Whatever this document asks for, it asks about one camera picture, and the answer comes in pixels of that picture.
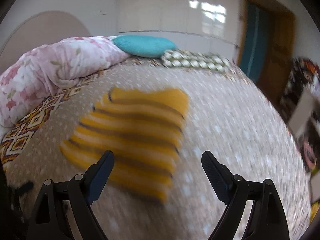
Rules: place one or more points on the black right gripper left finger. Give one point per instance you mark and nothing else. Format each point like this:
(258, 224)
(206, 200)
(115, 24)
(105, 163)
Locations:
(49, 219)

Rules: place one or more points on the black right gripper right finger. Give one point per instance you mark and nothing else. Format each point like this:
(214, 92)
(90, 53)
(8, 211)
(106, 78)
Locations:
(267, 219)

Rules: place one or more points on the yellow striped knit sweater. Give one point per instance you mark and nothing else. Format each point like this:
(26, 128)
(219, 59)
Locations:
(143, 130)

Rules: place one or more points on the geometric patterned fleece blanket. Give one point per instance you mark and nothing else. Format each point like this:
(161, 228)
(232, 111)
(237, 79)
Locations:
(17, 138)

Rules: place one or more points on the beige white-dotted bedspread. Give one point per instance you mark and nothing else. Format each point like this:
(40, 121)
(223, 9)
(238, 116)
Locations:
(228, 115)

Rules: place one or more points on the cluttered side shelf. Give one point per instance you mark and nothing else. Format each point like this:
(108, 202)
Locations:
(300, 109)

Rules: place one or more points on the pink floral quilt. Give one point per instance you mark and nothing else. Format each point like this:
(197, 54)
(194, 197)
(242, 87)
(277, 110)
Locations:
(49, 68)

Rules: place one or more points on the brown wooden door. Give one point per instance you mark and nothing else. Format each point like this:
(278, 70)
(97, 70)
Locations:
(266, 46)

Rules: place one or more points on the green white patterned pillow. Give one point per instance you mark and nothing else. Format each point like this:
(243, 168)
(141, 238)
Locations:
(187, 59)

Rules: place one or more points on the teal pillow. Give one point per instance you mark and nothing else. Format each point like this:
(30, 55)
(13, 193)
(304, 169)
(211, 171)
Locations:
(144, 45)

